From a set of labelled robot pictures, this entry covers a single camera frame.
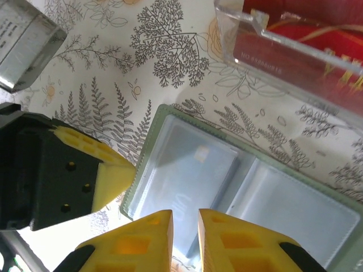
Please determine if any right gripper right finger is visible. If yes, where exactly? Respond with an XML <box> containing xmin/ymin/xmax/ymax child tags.
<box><xmin>197</xmin><ymin>208</ymin><xmax>330</xmax><ymax>272</ymax></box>

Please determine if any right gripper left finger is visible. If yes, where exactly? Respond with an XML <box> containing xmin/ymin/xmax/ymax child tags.
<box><xmin>55</xmin><ymin>209</ymin><xmax>174</xmax><ymax>272</ymax></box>

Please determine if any pale green card holder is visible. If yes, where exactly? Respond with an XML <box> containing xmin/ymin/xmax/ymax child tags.
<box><xmin>119</xmin><ymin>103</ymin><xmax>363</xmax><ymax>272</ymax></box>

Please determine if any clear acrylic card stand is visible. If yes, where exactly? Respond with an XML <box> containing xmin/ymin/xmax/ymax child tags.
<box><xmin>214</xmin><ymin>0</ymin><xmax>363</xmax><ymax>125</ymax></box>

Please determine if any red blue card deck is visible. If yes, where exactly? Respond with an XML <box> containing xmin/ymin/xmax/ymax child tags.
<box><xmin>232</xmin><ymin>0</ymin><xmax>363</xmax><ymax>94</ymax></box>

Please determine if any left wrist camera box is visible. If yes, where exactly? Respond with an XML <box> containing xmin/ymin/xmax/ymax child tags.
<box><xmin>0</xmin><ymin>0</ymin><xmax>68</xmax><ymax>94</ymax></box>

